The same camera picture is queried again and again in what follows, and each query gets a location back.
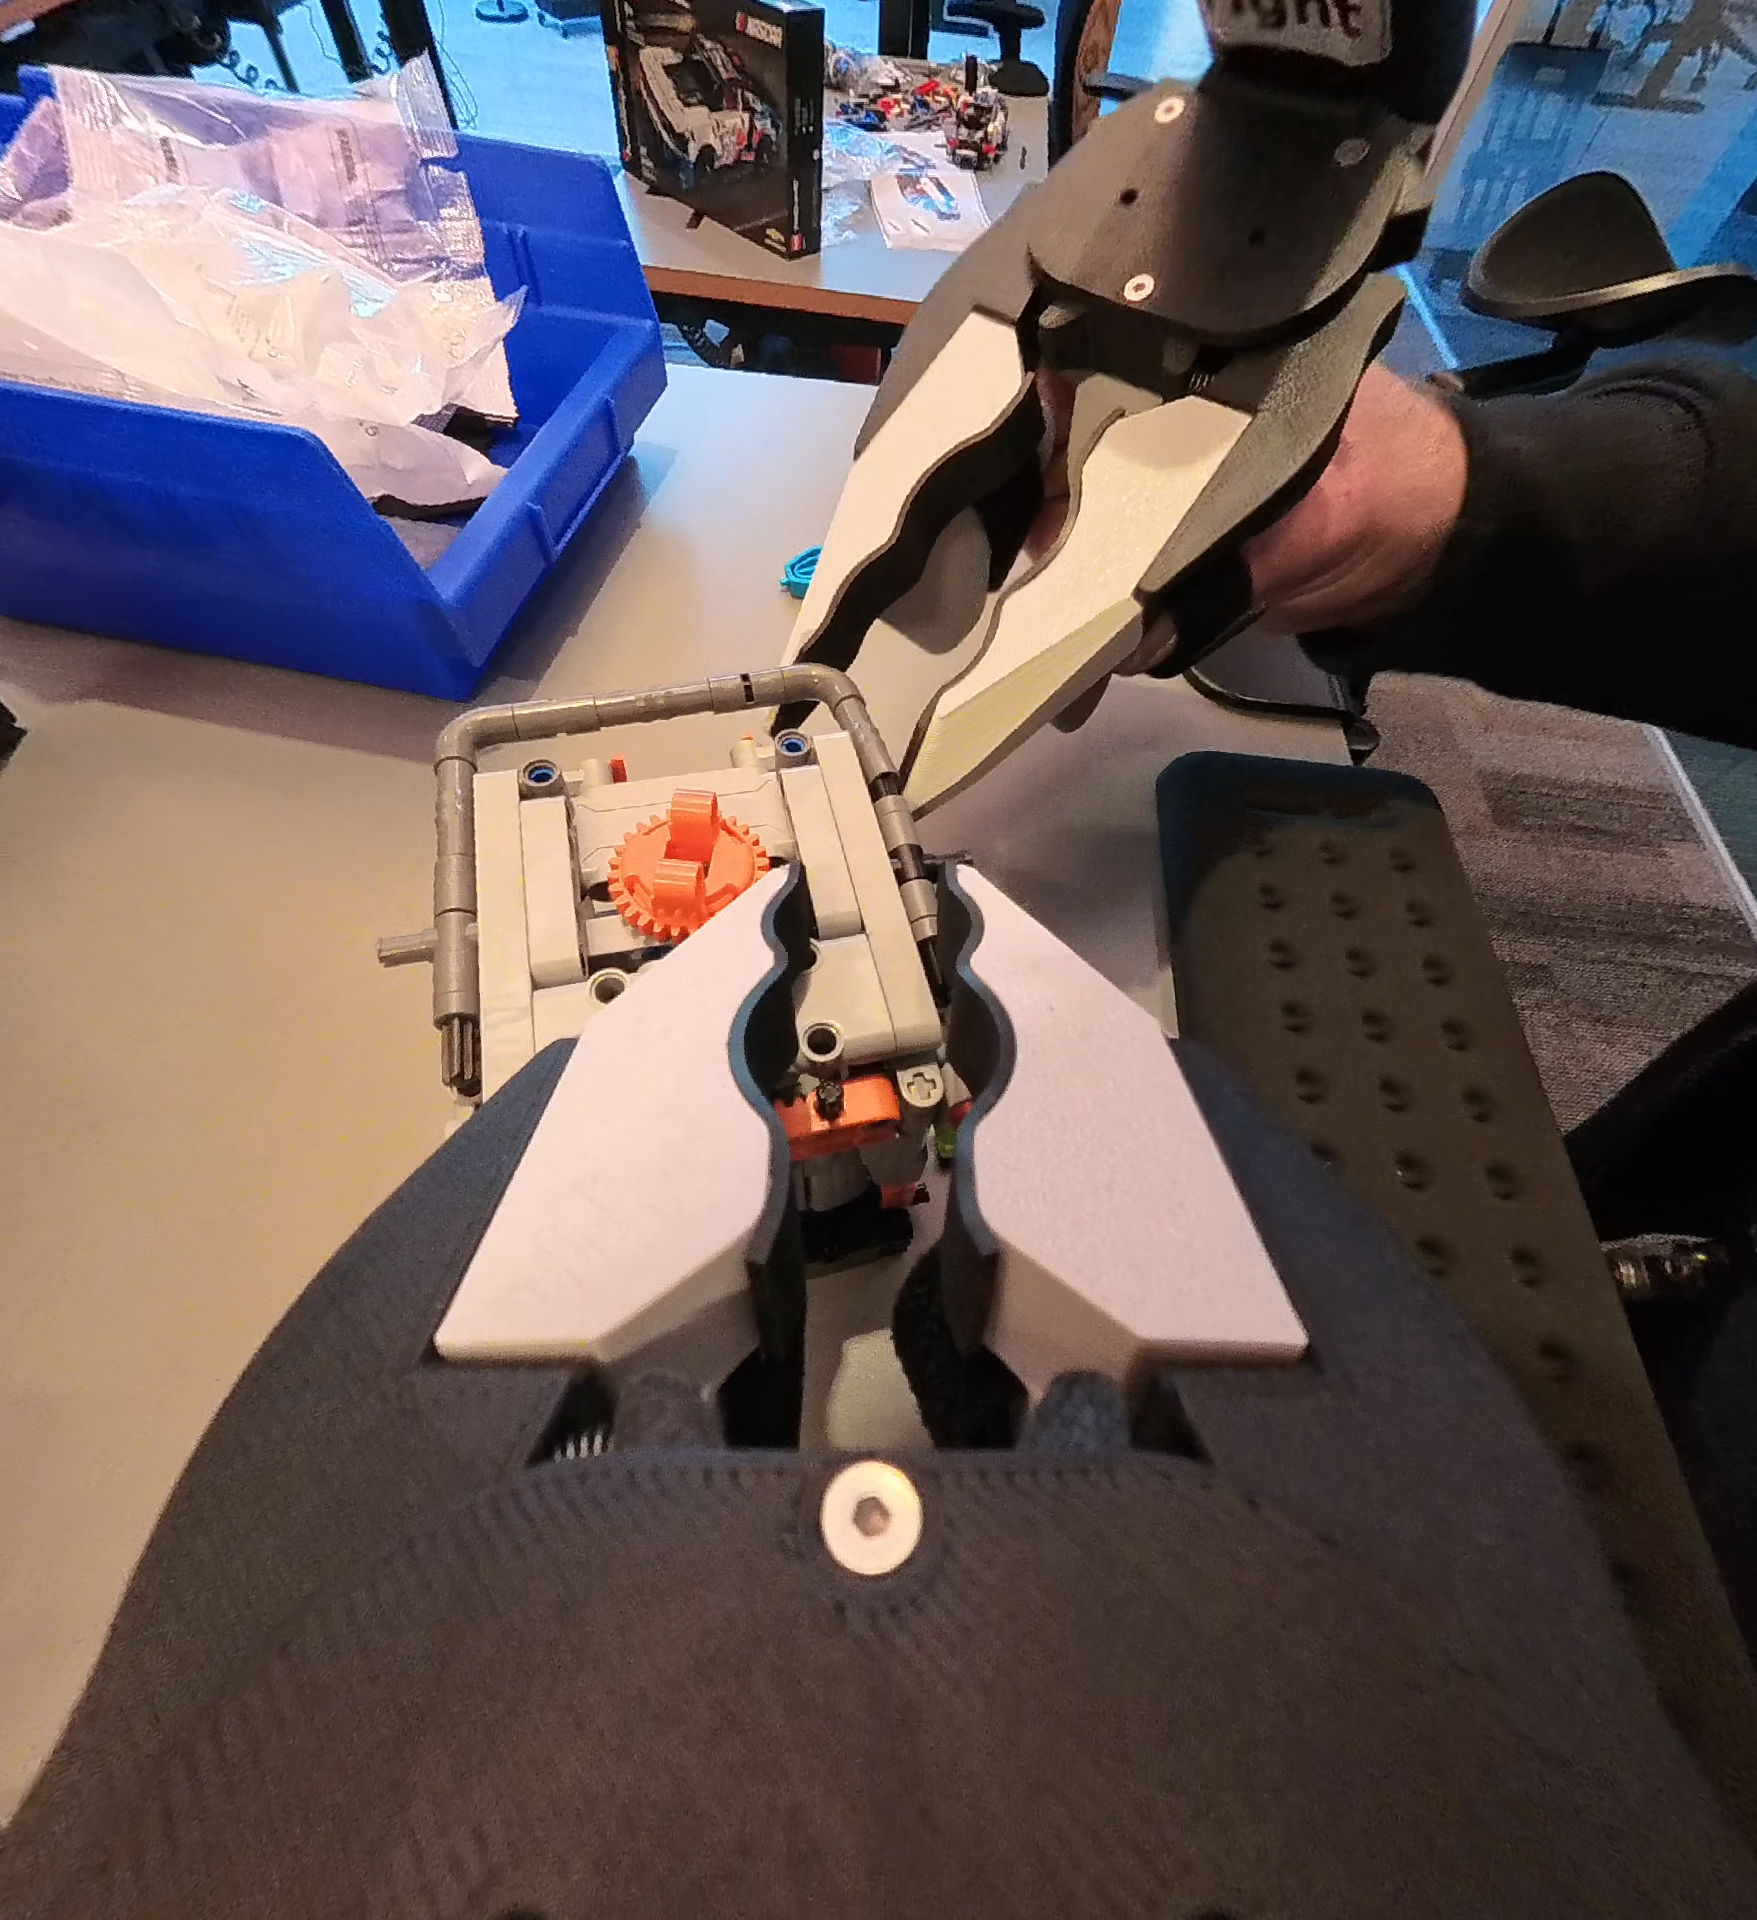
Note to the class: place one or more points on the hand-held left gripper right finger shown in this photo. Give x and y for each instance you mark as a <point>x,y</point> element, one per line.
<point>1135,1201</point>

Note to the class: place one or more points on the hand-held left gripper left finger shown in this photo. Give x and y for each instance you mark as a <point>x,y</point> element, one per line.
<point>610,1201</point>

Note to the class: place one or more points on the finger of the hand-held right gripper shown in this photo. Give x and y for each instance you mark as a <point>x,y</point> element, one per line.
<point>1135,510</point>
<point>925,450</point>

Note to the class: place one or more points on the dark grey elbow connector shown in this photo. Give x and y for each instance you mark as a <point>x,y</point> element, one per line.
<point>845,713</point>

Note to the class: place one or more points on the grey white toy robot model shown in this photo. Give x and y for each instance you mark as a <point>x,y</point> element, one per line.
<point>641,900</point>

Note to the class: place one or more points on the grey axle rod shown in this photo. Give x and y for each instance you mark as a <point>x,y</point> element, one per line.
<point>901,855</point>
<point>456,930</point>

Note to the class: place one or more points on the person's right forearm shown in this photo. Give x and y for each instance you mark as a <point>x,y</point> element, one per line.
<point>1628,572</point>

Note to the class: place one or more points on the person's right hand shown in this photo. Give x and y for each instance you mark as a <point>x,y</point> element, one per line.
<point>1374,526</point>

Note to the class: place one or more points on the teal plastic tool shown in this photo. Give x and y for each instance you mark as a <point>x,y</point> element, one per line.
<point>808,572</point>

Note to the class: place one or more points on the wooden background desk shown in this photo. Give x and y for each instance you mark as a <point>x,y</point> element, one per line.
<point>879,270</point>

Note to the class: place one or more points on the black perforated pad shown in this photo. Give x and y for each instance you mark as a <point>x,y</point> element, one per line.
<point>1419,1201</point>

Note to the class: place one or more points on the black office chair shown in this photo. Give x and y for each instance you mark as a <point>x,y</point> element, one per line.
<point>1598,270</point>

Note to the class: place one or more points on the black toy kit box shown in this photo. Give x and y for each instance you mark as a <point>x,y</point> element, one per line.
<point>715,121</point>

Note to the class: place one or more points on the blue storage bin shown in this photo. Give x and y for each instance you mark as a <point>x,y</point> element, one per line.
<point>310,541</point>

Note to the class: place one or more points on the clear plastic bags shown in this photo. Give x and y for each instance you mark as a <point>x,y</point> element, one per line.
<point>188,270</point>

